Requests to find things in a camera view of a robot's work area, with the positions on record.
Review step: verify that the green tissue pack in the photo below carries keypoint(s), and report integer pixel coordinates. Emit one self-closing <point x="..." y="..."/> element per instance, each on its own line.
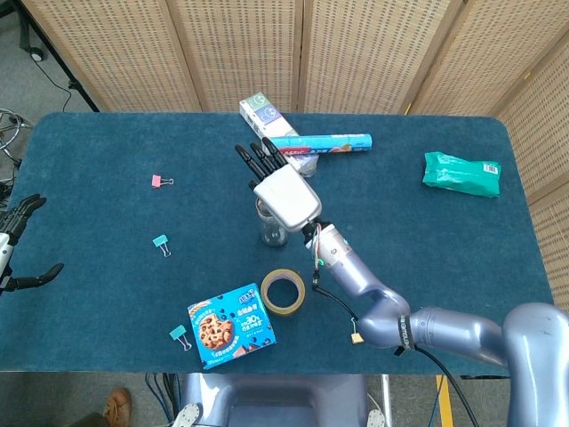
<point x="460" y="174"/>

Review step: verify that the chrome chair base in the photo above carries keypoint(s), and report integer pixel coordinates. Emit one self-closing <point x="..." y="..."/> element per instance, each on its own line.
<point x="18" y="123"/>

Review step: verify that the black stand leg with caster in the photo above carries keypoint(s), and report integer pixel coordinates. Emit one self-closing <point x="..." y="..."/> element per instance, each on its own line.
<point x="62" y="67"/>

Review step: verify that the teal binder clip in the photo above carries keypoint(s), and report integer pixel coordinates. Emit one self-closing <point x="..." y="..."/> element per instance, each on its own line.
<point x="158" y="240"/>
<point x="177" y="332"/>

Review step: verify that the yellow binder clip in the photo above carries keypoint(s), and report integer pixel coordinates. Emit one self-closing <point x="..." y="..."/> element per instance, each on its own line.
<point x="356" y="339"/>

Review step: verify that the white robot base pad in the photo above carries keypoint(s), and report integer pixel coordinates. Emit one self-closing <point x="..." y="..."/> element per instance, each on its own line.
<point x="377" y="419"/>
<point x="186" y="416"/>

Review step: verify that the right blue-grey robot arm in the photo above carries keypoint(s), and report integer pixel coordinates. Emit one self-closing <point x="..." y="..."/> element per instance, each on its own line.
<point x="444" y="331"/>

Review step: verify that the yellow floor tape strip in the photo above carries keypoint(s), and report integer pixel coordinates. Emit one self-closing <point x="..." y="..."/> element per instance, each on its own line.
<point x="444" y="400"/>

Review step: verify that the white table leg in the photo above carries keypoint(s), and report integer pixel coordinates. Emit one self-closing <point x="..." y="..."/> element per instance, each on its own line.
<point x="387" y="400"/>

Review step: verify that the long white carton box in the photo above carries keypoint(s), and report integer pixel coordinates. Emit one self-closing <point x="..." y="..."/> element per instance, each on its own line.
<point x="262" y="118"/>

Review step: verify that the clear glass jar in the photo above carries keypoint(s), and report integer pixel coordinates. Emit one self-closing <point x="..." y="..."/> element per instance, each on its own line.
<point x="271" y="235"/>

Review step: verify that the brown leather shoe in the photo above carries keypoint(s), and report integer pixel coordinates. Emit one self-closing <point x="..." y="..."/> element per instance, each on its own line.
<point x="117" y="405"/>

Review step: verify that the pink binder clip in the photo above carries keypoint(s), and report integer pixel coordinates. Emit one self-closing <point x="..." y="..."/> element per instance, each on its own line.
<point x="156" y="181"/>

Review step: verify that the dark teal table cloth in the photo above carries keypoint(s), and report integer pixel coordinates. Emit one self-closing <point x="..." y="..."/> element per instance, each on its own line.
<point x="400" y="231"/>

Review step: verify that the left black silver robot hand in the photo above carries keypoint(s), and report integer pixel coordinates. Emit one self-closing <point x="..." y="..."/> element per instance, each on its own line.
<point x="13" y="222"/>

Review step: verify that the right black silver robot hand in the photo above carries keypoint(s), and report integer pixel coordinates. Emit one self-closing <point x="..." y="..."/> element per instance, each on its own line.
<point x="289" y="198"/>

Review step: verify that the blue-grey robot torso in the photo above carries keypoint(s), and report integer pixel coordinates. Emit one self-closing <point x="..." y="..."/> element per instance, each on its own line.
<point x="275" y="400"/>

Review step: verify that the blue cookie box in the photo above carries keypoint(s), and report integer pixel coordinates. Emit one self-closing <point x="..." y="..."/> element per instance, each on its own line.
<point x="231" y="327"/>

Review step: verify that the yellow packing tape roll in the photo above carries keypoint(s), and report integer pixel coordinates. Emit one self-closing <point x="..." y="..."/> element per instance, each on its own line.
<point x="266" y="302"/>

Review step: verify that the woven wicker folding screen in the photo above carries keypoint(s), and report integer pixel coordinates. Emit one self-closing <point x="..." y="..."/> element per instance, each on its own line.
<point x="240" y="49"/>

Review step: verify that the blue plastic wrap roll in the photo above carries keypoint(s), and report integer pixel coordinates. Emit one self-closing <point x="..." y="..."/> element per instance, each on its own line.
<point x="329" y="143"/>

